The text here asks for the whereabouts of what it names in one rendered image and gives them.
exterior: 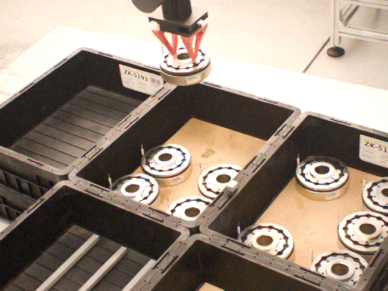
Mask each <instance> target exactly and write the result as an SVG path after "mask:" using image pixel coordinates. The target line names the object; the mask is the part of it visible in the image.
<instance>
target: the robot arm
mask: <svg viewBox="0 0 388 291"><path fill-rule="evenodd" d="M132 2H133V4H134V6H135V7H136V8H137V9H138V10H140V11H141V12H144V13H149V14H148V20H149V23H150V22H151V21H156V22H157V25H154V26H153V27H152V28H151V31H152V33H153V34H154V35H155V36H156V37H157V38H158V39H159V40H160V41H161V42H162V43H163V44H164V46H165V47H166V49H167V50H168V51H169V52H170V54H171V55H172V56H173V55H174V54H175V53H176V52H177V46H178V35H179V36H180V37H181V41H182V43H183V44H184V47H185V48H186V50H187V52H188V54H189V56H190V59H191V60H192V61H195V60H196V59H197V57H198V52H199V47H200V44H201V41H202V38H203V36H204V34H205V32H206V29H207V26H208V22H207V21H205V19H206V18H208V12H207V10H205V9H201V8H196V7H192V4H191V0H132ZM165 32H166V33H171V36H172V46H171V45H170V43H169V41H168V40H167V38H166V36H165ZM195 35H196V39H195V48H194V51H193V39H194V36H195Z"/></svg>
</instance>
